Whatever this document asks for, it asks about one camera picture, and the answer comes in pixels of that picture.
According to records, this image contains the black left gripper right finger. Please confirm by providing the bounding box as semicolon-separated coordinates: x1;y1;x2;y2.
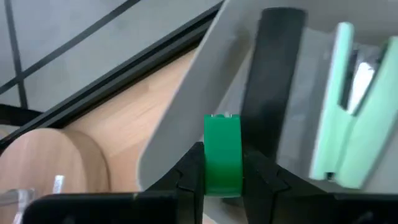
241;148;336;224

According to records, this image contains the black table edge rail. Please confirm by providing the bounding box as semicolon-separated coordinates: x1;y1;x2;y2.
0;0;224;150

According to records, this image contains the light grey plastic bin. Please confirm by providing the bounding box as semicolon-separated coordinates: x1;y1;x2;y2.
138;0;398;224

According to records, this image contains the mint green stapler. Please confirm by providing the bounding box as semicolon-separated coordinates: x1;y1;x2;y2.
309;21;398;190

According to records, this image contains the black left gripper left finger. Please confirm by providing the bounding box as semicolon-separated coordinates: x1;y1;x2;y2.
144;141;206;224

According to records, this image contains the white shade wooden base lamp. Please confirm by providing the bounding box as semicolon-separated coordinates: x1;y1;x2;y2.
0;127;111;224

